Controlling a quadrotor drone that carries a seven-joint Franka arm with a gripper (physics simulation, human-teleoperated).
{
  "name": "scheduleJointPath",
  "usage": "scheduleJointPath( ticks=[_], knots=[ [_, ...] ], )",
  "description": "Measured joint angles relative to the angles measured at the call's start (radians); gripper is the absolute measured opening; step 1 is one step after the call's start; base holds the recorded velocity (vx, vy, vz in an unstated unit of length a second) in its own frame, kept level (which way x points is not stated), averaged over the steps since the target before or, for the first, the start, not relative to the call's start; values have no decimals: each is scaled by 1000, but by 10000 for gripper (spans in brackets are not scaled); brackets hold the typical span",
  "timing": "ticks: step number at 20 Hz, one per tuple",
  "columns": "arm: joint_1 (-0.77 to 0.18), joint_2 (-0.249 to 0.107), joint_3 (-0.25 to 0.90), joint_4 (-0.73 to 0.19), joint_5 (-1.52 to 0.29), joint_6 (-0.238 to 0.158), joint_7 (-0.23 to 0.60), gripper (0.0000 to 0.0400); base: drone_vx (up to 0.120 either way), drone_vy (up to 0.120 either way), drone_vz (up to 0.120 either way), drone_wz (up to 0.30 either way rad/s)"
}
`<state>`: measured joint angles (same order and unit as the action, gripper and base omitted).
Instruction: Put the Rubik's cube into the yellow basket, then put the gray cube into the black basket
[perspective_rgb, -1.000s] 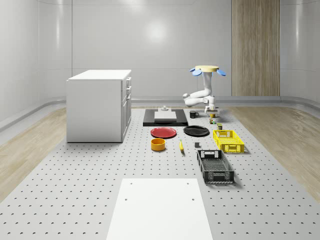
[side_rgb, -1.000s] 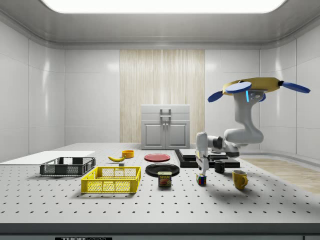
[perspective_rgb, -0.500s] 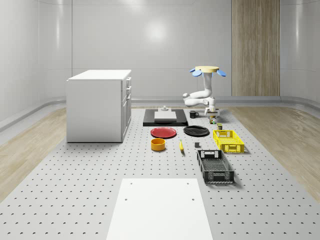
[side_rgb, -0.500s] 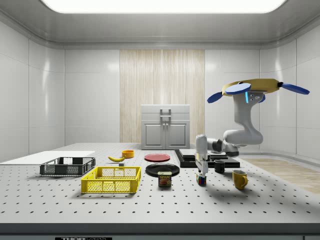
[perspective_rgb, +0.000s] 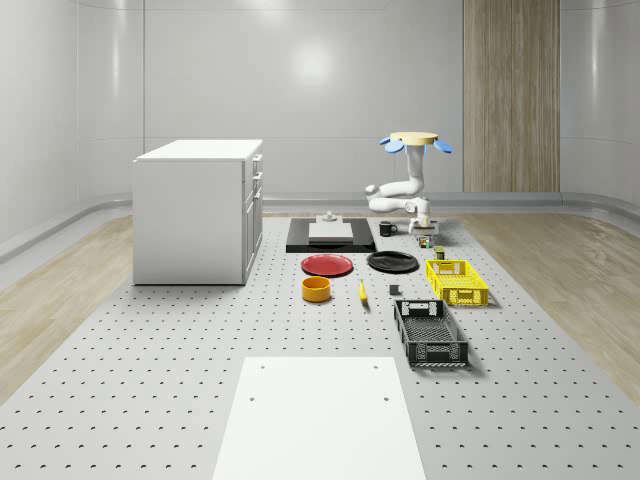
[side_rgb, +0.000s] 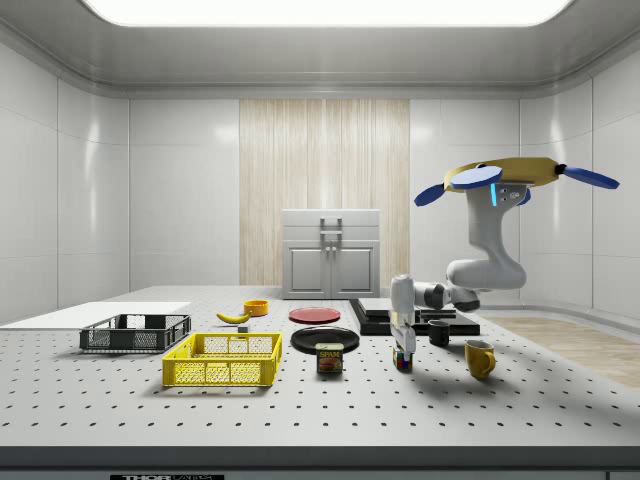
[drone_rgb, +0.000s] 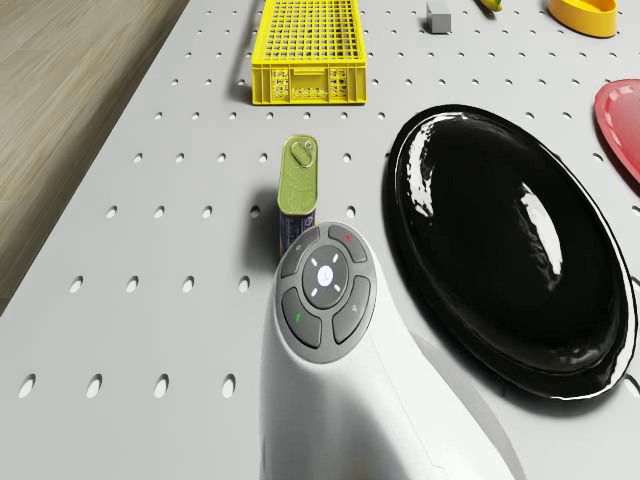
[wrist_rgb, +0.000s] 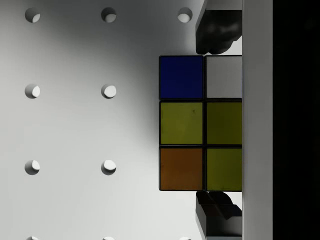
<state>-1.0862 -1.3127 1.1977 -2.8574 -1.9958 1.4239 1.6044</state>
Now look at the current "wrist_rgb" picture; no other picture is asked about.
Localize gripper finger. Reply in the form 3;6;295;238
195;190;243;240
195;0;243;56

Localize puzzle cube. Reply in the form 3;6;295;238
158;54;243;193

